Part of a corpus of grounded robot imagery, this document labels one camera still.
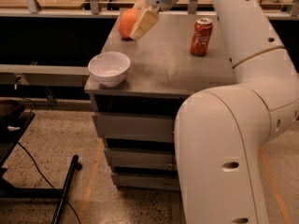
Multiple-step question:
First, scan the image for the black floor cable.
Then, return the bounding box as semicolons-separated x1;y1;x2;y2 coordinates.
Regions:
17;140;82;224

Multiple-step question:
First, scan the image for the orange fruit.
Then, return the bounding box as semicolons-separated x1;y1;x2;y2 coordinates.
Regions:
118;8;139;39

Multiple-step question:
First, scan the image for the grey drawer cabinet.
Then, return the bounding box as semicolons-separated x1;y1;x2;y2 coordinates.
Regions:
85;12;235;191

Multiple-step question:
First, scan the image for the red soda can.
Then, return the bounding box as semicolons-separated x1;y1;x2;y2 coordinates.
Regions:
190;18;213;56

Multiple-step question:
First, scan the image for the white bowl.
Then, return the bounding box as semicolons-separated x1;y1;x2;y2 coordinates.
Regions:
88;51;131;87

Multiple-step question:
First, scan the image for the black metal stand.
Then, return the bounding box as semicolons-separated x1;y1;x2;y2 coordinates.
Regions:
0;101;87;224

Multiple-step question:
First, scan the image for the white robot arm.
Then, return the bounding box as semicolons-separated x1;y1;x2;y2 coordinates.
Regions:
175;0;299;224

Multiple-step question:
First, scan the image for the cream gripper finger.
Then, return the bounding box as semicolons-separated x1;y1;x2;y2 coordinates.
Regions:
133;0;150;10
130;6;159;40

